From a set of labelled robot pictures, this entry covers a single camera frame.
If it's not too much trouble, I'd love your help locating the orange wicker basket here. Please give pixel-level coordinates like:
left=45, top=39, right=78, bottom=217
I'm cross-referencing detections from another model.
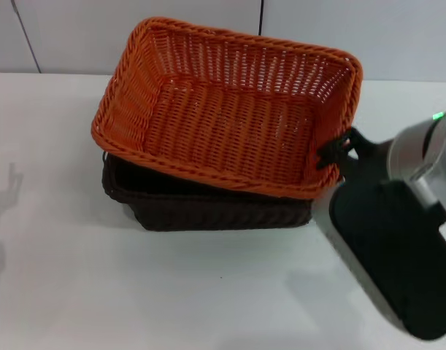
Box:
left=91, top=16, right=364, bottom=201

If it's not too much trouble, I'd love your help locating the dark brown wicker basket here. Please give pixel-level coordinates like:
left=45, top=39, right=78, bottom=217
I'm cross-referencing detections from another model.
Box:
left=100, top=150, right=315, bottom=232

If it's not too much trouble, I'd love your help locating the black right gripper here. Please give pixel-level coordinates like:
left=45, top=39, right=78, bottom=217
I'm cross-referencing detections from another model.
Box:
left=315, top=126, right=393, bottom=185

